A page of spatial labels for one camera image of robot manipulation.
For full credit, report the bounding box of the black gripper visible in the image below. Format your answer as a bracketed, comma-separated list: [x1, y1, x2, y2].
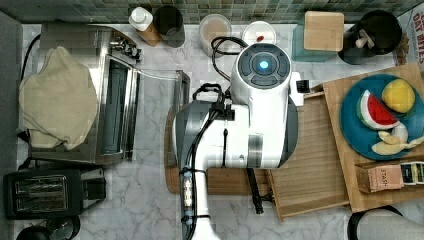
[246, 168, 274, 214]

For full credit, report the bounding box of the wooden drawer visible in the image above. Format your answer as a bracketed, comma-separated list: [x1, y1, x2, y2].
[268, 92, 349, 220]

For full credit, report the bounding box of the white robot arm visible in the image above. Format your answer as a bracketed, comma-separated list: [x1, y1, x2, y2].
[172, 43, 298, 240]

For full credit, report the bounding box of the wooden drawer cabinet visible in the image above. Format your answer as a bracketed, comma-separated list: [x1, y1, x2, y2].
[314, 63, 423, 212]

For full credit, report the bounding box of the wooden cutting board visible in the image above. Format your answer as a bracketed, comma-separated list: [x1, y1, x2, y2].
[163, 108, 271, 196]

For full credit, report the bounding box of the stash tea box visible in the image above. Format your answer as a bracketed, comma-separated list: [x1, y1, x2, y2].
[355, 165, 404, 193]

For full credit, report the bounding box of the blue plate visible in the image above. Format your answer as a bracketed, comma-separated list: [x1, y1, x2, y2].
[340, 74, 424, 161]

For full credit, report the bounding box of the grey round bin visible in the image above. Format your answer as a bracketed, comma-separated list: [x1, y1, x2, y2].
[347, 206, 424, 240]

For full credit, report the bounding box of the toy watermelon slice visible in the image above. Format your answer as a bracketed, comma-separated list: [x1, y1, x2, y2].
[356, 90, 400, 130]

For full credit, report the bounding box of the toy banana peel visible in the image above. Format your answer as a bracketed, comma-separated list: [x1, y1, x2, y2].
[371, 123, 423, 156]

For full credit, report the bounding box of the stainless toaster oven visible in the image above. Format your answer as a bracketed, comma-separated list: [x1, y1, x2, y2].
[32, 23, 190, 165]

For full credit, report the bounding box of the dark tea bag box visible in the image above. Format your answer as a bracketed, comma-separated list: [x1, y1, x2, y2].
[401, 162, 424, 185]

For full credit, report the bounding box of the white lidded jar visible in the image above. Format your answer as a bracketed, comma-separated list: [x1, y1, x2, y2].
[242, 21, 277, 45]

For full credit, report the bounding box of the teal box wooden lid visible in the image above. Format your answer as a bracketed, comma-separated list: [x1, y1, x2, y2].
[292, 11, 344, 62]

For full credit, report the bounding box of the yellow toy lemon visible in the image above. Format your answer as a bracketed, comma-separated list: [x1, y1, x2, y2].
[382, 79, 415, 113]

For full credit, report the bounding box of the clear plastic container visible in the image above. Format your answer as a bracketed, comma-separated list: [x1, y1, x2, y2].
[199, 14, 232, 57]

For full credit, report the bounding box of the black kettle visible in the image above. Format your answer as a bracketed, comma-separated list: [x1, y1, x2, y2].
[16, 216, 81, 240]

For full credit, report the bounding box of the dark empty cup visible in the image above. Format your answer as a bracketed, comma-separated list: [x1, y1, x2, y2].
[153, 5, 185, 48]

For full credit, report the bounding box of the black utensil holder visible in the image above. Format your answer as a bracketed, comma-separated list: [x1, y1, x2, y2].
[338, 10, 402, 65]

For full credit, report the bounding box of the white capped bottle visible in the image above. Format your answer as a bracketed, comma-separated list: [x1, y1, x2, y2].
[128, 7, 161, 47]

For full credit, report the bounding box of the black toaster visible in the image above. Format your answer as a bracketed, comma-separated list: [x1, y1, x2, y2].
[3, 167, 106, 220]

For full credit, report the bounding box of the beige cloth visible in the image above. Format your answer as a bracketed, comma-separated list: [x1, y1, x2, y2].
[19, 46, 98, 150]

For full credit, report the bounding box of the oat bites package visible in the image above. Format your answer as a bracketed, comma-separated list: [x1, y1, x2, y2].
[393, 3, 424, 71]

